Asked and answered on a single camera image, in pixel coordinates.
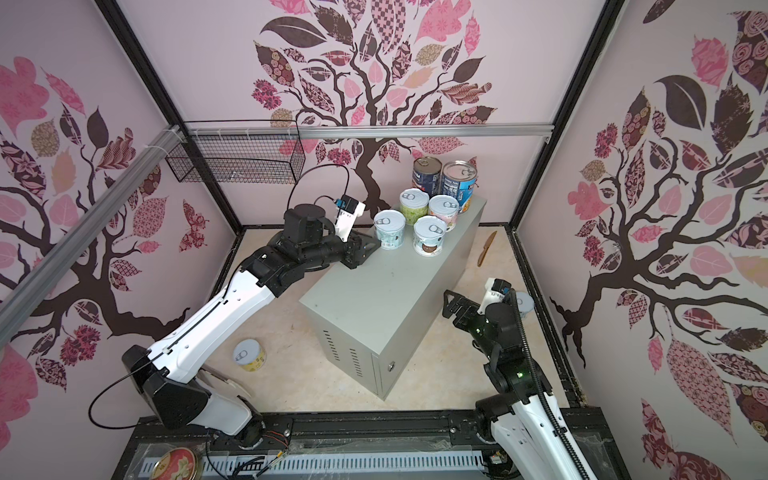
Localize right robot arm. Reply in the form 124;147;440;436
442;279;596;479

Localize dark tomato can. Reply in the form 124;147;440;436
412;156;443;197

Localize wooden handled knife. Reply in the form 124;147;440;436
476;231;497;267

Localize aluminium rail left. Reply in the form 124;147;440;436
1;125;183;345

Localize black wire basket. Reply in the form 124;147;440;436
165;120;307;185

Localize grey metal cabinet box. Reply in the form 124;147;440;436
300;197;487;399

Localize large blue labelled can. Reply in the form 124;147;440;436
441;160;477;213

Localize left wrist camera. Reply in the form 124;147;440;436
334;194;365;242

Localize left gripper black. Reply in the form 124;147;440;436
302;226;381;269

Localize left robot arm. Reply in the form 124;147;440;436
122;196;380;445

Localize metal tongs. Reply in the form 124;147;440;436
199;365;252;398

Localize black base frame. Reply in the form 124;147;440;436
110;407;631;480

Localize white small can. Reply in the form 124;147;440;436
413;216;447;257

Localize yellow labelled can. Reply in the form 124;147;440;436
232;339;266;372

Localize green labelled small can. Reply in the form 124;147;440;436
399;188;430;225

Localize white can far right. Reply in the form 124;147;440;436
516;291;535;318

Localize pink labelled can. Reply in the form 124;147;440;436
428;195;460;232

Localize white vented cable duct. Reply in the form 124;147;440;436
199;451;487;479

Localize aluminium rail back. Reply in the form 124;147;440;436
188;123;554;139

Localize aluminium rail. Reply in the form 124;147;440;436
1;125;183;345
188;123;554;139

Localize red round tin lid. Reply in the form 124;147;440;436
149;447;202;480

